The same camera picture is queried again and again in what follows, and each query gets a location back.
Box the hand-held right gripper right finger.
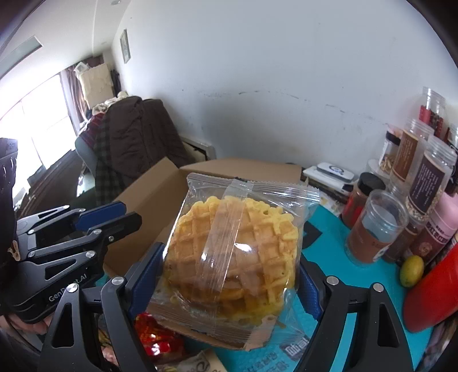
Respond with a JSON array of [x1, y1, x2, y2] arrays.
[[297, 256, 426, 372]]

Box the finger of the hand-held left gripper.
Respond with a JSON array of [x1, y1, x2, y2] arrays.
[[21, 212, 143, 281], [16, 201, 127, 248]]

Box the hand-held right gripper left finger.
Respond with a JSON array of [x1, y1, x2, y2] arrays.
[[37, 241, 167, 372]]

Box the brown cardboard box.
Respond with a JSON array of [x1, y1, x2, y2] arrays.
[[102, 157, 312, 350]]

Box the shiny red yellow-print candy packet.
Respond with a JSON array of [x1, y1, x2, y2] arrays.
[[134, 312, 185, 361]]

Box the clear waffle packet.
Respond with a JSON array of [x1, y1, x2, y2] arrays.
[[148, 173, 320, 350]]

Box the person's left hand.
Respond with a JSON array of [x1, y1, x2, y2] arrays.
[[7, 315, 51, 335]]

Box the green plaid cloth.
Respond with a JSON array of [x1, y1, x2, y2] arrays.
[[94, 121, 125, 212]]

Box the teal bubble mat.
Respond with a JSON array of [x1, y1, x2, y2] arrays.
[[96, 200, 444, 372]]

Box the brown wooden cabinet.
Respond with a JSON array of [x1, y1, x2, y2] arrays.
[[14, 150, 87, 216]]

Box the grey chair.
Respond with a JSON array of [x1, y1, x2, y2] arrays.
[[74, 137, 98, 180]]

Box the red striped cloth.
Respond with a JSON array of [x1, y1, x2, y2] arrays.
[[83, 114, 108, 148]]

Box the brown quilted coat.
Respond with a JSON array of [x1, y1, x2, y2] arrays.
[[96, 96, 191, 187]]

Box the clear-lid brown powder jar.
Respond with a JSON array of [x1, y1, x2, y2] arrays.
[[345, 189, 410, 266]]

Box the beige snack packet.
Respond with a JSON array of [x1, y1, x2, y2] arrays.
[[177, 350, 224, 372]]

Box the yellow-green lemon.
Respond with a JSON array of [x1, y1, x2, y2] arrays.
[[399, 255, 425, 288]]

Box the black-lid brown powder jar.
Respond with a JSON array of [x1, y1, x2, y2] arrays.
[[341, 172, 386, 230]]

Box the brown powder plastic jar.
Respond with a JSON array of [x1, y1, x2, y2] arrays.
[[383, 215, 427, 266]]

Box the brown curtain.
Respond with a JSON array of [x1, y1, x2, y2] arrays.
[[59, 64, 90, 137]]

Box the red plastic container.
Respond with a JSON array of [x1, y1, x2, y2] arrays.
[[404, 239, 458, 334]]

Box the white electronic device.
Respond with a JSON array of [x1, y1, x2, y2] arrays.
[[317, 162, 356, 180]]

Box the dark red portrait label jar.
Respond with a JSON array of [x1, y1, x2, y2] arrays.
[[411, 222, 454, 267]]

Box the pink bottle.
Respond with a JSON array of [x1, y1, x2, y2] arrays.
[[429, 192, 458, 233]]

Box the tall jar dark label grains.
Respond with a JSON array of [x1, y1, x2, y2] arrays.
[[406, 136, 458, 223]]

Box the small clear jar with nuts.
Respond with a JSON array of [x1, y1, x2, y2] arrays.
[[378, 124, 402, 173]]

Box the tall jar dark red label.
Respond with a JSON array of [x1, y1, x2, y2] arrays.
[[418, 86, 446, 144]]

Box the framed wall picture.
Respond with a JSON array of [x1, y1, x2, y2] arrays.
[[119, 29, 130, 64]]

